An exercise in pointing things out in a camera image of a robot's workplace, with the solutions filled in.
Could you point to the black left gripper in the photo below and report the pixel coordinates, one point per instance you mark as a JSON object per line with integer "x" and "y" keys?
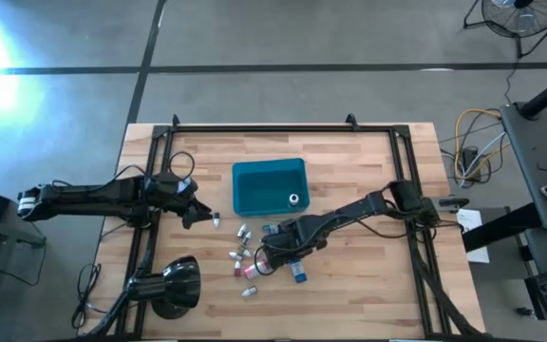
{"x": 174, "y": 190}

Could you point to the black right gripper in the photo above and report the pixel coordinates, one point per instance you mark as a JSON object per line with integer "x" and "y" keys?
{"x": 302, "y": 235}

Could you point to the small teal food coloring bottle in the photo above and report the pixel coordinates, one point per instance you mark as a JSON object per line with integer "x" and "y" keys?
{"x": 269, "y": 229}

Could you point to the large pink food coloring bottle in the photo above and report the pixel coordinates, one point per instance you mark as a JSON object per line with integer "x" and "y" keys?
{"x": 253, "y": 271}

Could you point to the large blue food coloring bottle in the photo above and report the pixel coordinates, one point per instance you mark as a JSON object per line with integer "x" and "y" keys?
{"x": 298, "y": 273}

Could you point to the small dark food coloring bottle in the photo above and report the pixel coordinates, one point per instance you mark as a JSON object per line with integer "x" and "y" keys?
{"x": 247, "y": 237}

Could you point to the small green food coloring bottle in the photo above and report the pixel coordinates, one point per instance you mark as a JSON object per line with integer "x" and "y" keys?
{"x": 242, "y": 248}

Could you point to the small red food coloring bottle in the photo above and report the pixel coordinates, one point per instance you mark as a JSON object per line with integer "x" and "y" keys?
{"x": 238, "y": 269}

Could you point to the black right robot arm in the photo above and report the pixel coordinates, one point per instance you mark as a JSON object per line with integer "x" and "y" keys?
{"x": 349, "y": 211}

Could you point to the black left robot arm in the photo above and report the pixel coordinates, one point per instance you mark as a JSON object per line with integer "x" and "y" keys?
{"x": 88, "y": 197}

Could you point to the teal plastic bin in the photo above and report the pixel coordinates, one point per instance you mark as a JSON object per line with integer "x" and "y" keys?
{"x": 259, "y": 187}

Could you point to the black glossy desk lamp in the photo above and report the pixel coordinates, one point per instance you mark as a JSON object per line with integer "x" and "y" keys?
{"x": 178, "y": 285}

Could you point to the grey metal stand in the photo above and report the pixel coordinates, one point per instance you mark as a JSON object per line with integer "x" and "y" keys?
{"x": 7, "y": 233}

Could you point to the white paper sheet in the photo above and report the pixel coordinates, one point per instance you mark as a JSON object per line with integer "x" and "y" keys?
{"x": 470, "y": 221}

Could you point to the black power adapter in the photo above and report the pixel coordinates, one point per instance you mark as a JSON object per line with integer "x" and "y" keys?
{"x": 469, "y": 159}

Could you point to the black desk beam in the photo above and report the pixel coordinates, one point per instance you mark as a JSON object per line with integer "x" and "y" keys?
{"x": 496, "y": 230}

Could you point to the black caster wheel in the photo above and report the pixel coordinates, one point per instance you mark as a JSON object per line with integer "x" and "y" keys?
{"x": 522, "y": 312}

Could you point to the grey desk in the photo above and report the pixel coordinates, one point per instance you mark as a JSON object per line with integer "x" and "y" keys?
{"x": 534, "y": 152}

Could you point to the black floor fan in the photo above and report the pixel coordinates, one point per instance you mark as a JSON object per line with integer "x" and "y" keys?
{"x": 520, "y": 19}

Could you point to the black aluminium table frame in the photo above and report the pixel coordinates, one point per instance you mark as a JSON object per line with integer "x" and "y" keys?
{"x": 278, "y": 128}

